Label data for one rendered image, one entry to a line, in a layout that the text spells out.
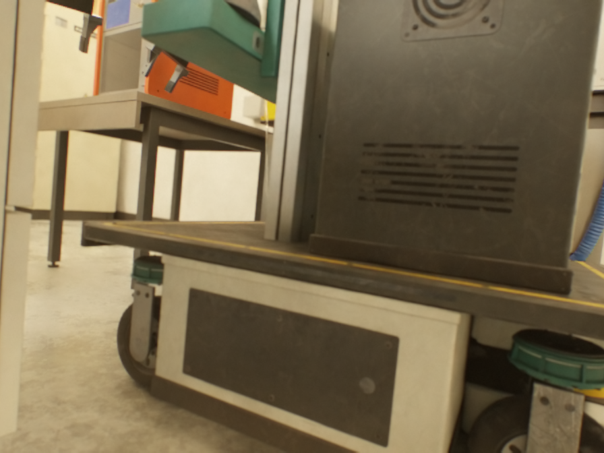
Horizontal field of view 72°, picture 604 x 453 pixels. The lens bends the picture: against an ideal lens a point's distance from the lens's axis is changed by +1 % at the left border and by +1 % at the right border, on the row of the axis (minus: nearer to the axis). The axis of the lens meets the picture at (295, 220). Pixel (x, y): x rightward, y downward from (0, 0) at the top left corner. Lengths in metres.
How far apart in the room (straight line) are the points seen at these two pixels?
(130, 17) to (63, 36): 2.79
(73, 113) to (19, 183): 1.48
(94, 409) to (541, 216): 0.77
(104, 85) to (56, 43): 2.69
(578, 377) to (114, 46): 1.75
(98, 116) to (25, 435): 1.14
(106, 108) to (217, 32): 0.96
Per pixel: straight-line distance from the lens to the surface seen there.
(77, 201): 4.52
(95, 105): 1.73
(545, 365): 0.59
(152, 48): 1.48
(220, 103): 1.85
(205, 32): 0.76
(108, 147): 4.66
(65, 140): 2.12
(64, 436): 0.81
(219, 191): 3.75
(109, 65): 1.88
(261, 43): 0.87
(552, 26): 0.62
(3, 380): 0.41
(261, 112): 3.41
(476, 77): 0.61
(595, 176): 1.44
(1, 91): 0.38
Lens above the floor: 0.40
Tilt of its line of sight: 3 degrees down
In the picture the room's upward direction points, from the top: 5 degrees clockwise
